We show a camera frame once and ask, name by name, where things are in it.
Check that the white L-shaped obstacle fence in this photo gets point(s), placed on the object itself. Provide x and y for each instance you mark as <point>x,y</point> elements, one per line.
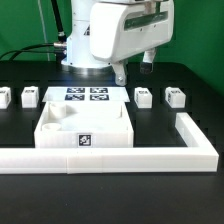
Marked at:
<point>197,155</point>

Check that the white square tabletop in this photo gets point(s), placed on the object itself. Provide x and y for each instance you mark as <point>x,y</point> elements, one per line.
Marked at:
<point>91,124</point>

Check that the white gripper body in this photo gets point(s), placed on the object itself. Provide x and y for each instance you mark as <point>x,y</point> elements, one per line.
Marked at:
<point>120,31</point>

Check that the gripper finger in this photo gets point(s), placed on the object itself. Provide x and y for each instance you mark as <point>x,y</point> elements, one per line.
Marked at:
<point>146,66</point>
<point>120,73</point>

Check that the white sheet with AprilTags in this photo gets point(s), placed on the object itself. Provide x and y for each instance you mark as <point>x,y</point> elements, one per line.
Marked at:
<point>86,94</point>

